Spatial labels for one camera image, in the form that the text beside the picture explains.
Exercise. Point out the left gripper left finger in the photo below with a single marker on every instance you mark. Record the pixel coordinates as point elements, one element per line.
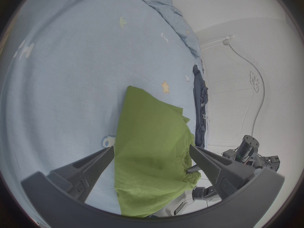
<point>89,172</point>

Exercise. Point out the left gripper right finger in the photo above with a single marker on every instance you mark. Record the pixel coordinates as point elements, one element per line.
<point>219,174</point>

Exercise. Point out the green shorts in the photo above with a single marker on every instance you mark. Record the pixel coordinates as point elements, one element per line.
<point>147,139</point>

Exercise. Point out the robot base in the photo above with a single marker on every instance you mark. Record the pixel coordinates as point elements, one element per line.
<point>197,205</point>

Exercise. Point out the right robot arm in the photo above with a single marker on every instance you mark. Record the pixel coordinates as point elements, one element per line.
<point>248,148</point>

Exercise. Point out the dark blue garment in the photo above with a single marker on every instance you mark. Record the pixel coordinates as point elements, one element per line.
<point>198,96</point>

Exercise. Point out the bed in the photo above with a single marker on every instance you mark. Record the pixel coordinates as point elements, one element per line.
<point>71,79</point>

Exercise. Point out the pale blue quilt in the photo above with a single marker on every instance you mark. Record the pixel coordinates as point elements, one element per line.
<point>171,15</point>

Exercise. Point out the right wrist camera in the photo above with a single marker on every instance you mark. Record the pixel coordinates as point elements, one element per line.
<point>229,155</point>

